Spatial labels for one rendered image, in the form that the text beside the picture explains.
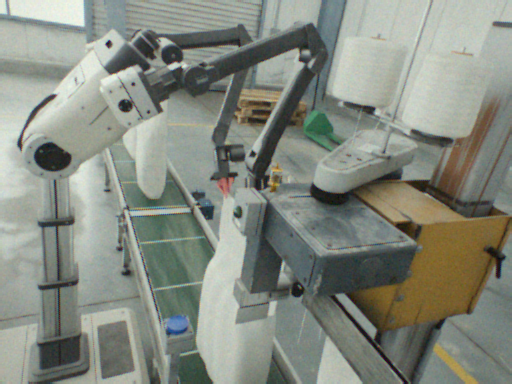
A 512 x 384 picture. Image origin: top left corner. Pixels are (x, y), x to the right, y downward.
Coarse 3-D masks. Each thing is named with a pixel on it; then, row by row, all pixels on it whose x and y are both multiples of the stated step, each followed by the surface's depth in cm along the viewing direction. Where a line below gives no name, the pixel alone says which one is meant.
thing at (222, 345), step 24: (240, 240) 143; (216, 264) 149; (240, 264) 144; (216, 288) 144; (216, 312) 143; (216, 336) 142; (240, 336) 130; (264, 336) 131; (216, 360) 143; (240, 360) 132; (264, 360) 135
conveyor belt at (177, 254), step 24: (168, 216) 263; (192, 216) 268; (144, 240) 234; (168, 240) 238; (192, 240) 242; (144, 264) 227; (168, 264) 217; (192, 264) 220; (168, 288) 199; (192, 288) 202; (168, 312) 184; (192, 312) 186; (192, 360) 162
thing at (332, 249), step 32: (288, 192) 92; (352, 192) 99; (288, 224) 81; (320, 224) 80; (352, 224) 83; (384, 224) 85; (256, 256) 94; (288, 256) 81; (320, 256) 72; (352, 256) 74; (384, 256) 77; (256, 288) 98; (320, 288) 74; (352, 288) 78
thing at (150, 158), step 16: (144, 128) 266; (160, 128) 262; (144, 144) 268; (160, 144) 269; (144, 160) 272; (160, 160) 275; (144, 176) 277; (160, 176) 280; (144, 192) 281; (160, 192) 284
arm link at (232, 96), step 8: (240, 72) 160; (232, 80) 160; (240, 80) 160; (232, 88) 159; (240, 88) 160; (232, 96) 159; (224, 104) 159; (232, 104) 159; (224, 112) 158; (232, 112) 159; (224, 120) 158; (216, 128) 157; (224, 128) 157; (224, 136) 157
